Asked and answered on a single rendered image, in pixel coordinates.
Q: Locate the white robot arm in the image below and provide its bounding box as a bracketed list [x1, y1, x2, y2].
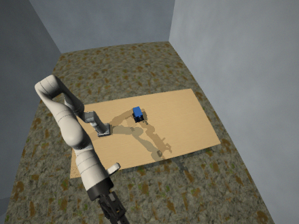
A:
[35, 75, 121, 191]

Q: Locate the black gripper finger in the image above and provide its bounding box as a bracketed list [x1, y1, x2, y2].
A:
[101, 191, 130, 224]
[98, 200, 118, 224]

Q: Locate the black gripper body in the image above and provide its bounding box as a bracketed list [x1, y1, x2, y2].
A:
[87, 177, 113, 210]

